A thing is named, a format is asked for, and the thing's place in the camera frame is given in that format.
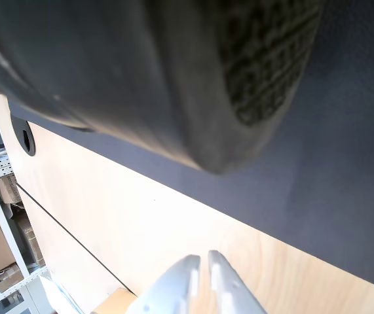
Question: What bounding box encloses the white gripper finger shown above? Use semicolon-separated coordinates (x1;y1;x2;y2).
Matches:
207;249;269;314
126;254;202;314

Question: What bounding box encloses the black leather dress shoe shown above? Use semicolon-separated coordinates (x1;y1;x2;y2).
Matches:
0;0;325;176

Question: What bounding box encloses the brown patterned carton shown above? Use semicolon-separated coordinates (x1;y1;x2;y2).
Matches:
16;214;46;268

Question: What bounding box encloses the dark mat with WOWROBO print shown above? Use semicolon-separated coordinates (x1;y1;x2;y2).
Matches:
8;0;374;294

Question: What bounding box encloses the black round table grommet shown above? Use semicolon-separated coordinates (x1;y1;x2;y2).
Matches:
10;116;37;157

